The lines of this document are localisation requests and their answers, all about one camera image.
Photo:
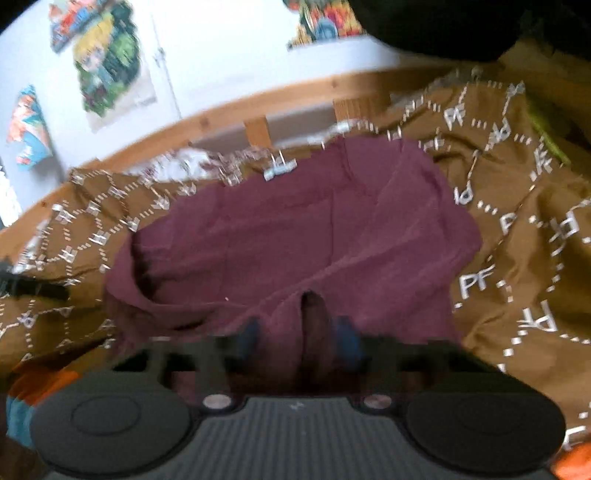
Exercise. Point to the colourful wall poster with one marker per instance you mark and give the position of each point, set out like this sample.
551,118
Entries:
111,69
30,129
69,21
323,23

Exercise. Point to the orange colourful bed sheet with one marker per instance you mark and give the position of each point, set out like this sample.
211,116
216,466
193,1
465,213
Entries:
32,397

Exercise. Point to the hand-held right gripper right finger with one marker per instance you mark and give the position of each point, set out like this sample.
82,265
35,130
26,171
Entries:
347,344

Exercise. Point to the black cloth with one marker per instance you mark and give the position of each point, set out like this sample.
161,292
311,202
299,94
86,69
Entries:
461,25

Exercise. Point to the green cloth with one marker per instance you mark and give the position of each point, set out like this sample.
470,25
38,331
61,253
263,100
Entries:
549,134

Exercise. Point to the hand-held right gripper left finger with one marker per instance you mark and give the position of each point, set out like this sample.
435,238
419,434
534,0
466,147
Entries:
248,340

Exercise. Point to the brown patterned blanket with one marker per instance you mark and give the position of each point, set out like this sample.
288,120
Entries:
521,207

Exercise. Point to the maroon garment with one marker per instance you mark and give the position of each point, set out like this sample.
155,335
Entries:
295,240

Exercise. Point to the wooden bed frame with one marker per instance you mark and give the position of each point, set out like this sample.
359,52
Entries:
295,94

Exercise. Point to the white floral bed sheet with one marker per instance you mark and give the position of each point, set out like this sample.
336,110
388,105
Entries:
184,161

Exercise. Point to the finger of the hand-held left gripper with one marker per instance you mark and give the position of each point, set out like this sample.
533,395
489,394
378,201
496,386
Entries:
34,286

